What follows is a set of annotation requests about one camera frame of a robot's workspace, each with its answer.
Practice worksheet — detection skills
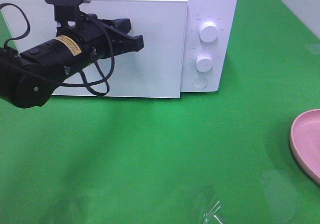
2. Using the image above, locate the white microwave door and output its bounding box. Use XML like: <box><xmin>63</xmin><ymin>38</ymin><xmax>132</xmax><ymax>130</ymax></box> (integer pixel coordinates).
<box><xmin>0</xmin><ymin>0</ymin><xmax>188</xmax><ymax>98</ymax></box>

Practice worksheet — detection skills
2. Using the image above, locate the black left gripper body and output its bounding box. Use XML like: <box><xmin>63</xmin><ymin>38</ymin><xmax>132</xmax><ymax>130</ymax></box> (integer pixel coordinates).
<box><xmin>54</xmin><ymin>6</ymin><xmax>120</xmax><ymax>59</ymax></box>

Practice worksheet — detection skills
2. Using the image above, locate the white microwave knob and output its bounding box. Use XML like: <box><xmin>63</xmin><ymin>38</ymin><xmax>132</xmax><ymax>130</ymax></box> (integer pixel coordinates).
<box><xmin>195</xmin><ymin>54</ymin><xmax>213</xmax><ymax>73</ymax></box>
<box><xmin>198</xmin><ymin>21</ymin><xmax>219</xmax><ymax>43</ymax></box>

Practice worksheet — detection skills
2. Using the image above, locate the clear tape piece left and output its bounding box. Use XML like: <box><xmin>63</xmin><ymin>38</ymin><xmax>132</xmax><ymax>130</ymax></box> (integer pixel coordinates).
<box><xmin>183</xmin><ymin>183</ymin><xmax>225</xmax><ymax>224</ymax></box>

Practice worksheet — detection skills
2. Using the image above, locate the white microwave oven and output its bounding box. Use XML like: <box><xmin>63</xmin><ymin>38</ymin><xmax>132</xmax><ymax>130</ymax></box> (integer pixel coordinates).
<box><xmin>0</xmin><ymin>0</ymin><xmax>238</xmax><ymax>96</ymax></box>

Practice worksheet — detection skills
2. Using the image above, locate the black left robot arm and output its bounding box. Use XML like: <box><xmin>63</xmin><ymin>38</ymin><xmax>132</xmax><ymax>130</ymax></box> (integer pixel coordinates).
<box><xmin>0</xmin><ymin>7</ymin><xmax>144</xmax><ymax>108</ymax></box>

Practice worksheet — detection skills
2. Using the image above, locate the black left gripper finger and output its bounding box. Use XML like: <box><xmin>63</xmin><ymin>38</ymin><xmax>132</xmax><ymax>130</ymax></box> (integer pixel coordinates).
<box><xmin>110</xmin><ymin>33</ymin><xmax>144</xmax><ymax>56</ymax></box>
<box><xmin>98</xmin><ymin>19</ymin><xmax>132</xmax><ymax>35</ymax></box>

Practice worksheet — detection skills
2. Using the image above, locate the pink round plate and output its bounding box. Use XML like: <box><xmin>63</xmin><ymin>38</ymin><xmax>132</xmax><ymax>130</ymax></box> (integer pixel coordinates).
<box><xmin>290</xmin><ymin>109</ymin><xmax>320</xmax><ymax>184</ymax></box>

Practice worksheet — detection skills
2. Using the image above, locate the round door release button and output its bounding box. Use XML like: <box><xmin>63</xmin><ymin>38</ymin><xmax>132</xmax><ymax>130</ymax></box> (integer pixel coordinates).
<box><xmin>192</xmin><ymin>77</ymin><xmax>208</xmax><ymax>89</ymax></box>

